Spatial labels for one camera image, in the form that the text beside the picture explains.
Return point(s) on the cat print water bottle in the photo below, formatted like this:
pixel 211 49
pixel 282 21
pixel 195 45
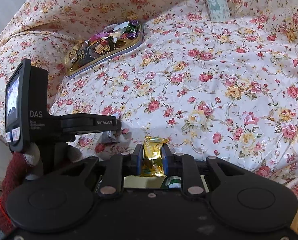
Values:
pixel 218 10

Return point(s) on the red knitted gloved hand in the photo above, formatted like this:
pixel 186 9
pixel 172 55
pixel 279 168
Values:
pixel 44 190

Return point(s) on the gold tray with snacks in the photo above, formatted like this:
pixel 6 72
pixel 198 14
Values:
pixel 128 36

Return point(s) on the gold foil candy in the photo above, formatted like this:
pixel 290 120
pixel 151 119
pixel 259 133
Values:
pixel 152 163

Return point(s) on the black cracker box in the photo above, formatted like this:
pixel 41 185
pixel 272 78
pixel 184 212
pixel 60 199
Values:
pixel 92 51

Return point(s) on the floral sofa cover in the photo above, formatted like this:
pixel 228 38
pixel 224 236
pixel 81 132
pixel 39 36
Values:
pixel 228 89

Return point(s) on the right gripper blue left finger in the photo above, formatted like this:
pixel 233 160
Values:
pixel 117 168

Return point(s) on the small white candy wrapper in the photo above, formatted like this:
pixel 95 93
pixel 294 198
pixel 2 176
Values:
pixel 112 137

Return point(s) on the empty gold metal tray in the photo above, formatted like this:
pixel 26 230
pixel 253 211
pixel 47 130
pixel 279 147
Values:
pixel 134 182

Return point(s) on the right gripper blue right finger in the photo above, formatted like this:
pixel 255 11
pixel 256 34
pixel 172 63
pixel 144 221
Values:
pixel 183 166

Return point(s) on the green white snack packet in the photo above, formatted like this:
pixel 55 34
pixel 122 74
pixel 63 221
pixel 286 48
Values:
pixel 172 182

